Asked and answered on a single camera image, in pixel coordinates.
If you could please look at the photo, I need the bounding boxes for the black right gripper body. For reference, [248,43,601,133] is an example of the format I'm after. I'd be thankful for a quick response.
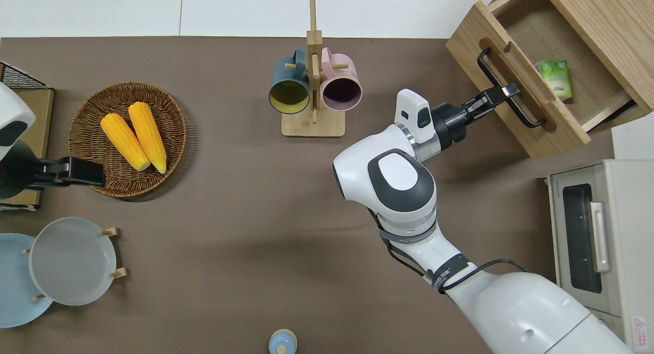
[432,91,494,151]

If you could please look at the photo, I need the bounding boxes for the pink mug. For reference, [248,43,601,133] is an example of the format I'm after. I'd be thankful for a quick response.
[320,48,363,112]

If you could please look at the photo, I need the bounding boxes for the dark teal mug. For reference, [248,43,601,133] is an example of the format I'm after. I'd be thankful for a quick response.
[269,49,311,115]

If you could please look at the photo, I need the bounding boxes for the black wire basket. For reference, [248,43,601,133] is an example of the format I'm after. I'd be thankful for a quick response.
[0,61,46,90]

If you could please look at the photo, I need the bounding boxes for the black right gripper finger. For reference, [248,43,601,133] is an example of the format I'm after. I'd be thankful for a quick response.
[483,83,521,108]

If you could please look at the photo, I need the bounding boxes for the white oven door handle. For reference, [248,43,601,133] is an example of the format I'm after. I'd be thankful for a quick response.
[588,202,612,273]

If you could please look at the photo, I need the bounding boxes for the wooden plate rack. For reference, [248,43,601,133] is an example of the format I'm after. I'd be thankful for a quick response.
[22,227,128,301]

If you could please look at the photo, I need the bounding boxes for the wooden drawer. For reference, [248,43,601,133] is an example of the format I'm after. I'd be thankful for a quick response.
[446,0,634,159]

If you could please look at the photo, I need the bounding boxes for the black drawer handle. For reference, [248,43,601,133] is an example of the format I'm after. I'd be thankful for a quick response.
[477,48,546,129]

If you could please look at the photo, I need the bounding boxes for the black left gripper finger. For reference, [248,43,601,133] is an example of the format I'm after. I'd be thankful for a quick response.
[78,158,106,188]

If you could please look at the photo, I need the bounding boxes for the green tissue pack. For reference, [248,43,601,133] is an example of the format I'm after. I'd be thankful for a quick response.
[535,60,573,101]

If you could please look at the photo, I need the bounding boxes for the brown table mat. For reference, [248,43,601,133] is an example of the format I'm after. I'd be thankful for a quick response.
[0,36,616,354]

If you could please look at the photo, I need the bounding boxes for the brown wicker basket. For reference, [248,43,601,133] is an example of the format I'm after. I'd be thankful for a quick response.
[68,82,188,199]

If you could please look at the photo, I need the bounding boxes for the yellow corn cob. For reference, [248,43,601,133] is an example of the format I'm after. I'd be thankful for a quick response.
[128,102,168,174]
[100,113,151,172]

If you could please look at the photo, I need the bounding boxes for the grey plate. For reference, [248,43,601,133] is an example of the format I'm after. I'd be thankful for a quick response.
[29,217,117,306]

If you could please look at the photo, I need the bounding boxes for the flat wooden board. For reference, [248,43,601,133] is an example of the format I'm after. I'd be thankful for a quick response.
[0,87,55,211]

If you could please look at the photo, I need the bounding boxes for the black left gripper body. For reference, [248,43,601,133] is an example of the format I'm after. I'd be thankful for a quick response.
[0,139,81,200]

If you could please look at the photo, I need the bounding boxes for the wooden mug tree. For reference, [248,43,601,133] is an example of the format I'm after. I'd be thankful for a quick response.
[282,0,346,138]

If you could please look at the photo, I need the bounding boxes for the white toaster oven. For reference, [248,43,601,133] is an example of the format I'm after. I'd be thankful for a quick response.
[547,159,654,353]

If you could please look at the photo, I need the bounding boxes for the light blue plate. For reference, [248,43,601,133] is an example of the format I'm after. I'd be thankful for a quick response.
[0,233,54,328]

